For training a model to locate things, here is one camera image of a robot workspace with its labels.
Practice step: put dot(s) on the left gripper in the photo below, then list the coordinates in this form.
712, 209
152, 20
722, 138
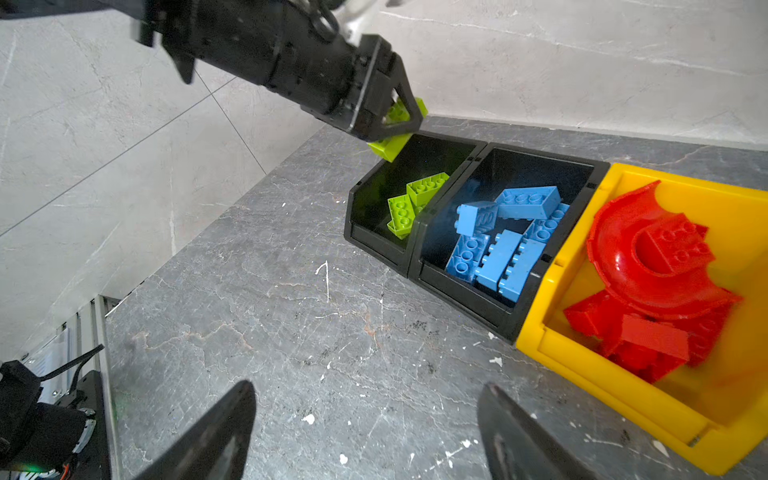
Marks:
377, 102

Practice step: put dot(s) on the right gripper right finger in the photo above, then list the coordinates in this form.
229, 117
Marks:
517, 447

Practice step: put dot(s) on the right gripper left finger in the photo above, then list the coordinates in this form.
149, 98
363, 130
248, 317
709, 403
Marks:
216, 446

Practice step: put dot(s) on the green lego brick side-lying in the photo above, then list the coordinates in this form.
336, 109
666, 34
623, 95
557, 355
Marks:
423, 190

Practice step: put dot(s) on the green lego brick horizontal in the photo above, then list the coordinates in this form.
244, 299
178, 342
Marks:
402, 215

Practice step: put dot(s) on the blue lego brick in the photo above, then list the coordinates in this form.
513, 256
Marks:
522, 262
541, 230
466, 256
531, 203
500, 252
476, 218

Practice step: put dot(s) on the red lego brick pile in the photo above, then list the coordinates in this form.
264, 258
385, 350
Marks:
652, 260

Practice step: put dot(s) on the blue lego brick top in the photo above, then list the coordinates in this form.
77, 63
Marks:
531, 203

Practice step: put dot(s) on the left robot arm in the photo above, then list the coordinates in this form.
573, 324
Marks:
295, 49

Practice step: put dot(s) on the left black bin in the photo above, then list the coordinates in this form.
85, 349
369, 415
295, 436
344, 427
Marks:
368, 214

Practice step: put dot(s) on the black bin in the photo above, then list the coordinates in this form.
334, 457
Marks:
497, 168
368, 214

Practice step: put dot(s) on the middle black bin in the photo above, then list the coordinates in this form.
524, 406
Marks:
497, 168

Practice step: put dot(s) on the yellow bin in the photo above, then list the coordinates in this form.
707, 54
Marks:
714, 414

